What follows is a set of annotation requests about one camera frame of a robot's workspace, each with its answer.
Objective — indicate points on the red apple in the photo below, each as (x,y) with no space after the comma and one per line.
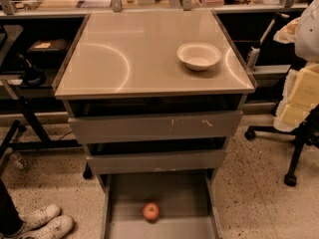
(151,211)

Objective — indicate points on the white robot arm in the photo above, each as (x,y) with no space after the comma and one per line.
(301,88)

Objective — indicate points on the grey drawer cabinet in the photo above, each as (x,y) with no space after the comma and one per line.
(125,64)

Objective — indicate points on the top grey drawer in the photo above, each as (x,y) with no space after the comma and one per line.
(154,127)

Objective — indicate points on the grey drawer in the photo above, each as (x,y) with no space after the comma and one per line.
(156,161)
(154,127)
(184,198)

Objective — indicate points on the middle grey drawer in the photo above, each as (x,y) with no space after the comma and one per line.
(156,161)

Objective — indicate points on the bottom grey drawer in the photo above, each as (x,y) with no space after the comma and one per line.
(184,198)

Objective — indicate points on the white paper bowl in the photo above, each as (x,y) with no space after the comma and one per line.
(198,56)

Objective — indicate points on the white handheld vacuum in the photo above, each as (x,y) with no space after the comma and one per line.
(254,51)

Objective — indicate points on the black box with label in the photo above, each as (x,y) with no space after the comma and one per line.
(48,54)

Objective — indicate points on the black handheld device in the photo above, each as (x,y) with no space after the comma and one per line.
(32,76)

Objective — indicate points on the black office chair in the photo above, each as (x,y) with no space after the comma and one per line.
(306,134)

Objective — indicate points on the plastic bottle on floor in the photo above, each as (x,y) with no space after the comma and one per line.
(19,161)

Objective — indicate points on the lower white sneaker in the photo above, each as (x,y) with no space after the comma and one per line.
(57,228)

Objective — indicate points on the white sneaker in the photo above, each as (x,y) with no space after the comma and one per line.
(40,217)
(57,228)

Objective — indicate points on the upper white sneaker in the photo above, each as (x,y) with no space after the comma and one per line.
(40,217)

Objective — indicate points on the black trouser leg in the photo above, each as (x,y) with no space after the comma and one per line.
(10,222)

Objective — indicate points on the black desk frame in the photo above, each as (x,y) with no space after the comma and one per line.
(44,140)

